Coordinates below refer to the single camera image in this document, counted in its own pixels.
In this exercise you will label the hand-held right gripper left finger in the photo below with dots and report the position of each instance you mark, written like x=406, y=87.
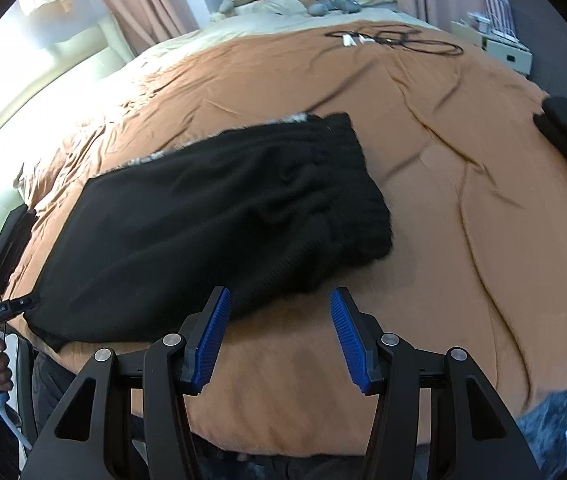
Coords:
x=208, y=345

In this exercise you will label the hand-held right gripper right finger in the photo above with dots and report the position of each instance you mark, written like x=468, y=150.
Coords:
x=353, y=345

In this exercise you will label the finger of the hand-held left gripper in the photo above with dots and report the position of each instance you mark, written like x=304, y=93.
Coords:
x=8, y=309

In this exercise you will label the black pants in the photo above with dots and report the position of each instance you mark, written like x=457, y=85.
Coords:
x=188, y=230

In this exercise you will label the person's grey printed trousers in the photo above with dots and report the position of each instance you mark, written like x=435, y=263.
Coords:
x=48, y=390

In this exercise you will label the brown duvet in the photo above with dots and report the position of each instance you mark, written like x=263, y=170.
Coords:
x=463, y=260

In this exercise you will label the blue-grey shaggy rug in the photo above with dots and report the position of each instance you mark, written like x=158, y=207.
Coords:
x=548, y=435

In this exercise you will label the cream padded headboard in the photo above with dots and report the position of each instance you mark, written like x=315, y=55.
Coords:
x=38, y=85

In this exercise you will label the white nightstand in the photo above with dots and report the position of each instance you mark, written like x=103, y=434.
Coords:
x=503, y=52

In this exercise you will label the cream bed sheet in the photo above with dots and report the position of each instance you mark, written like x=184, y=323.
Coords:
x=273, y=22

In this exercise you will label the pink striped gift bag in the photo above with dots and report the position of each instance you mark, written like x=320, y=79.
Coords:
x=498, y=7

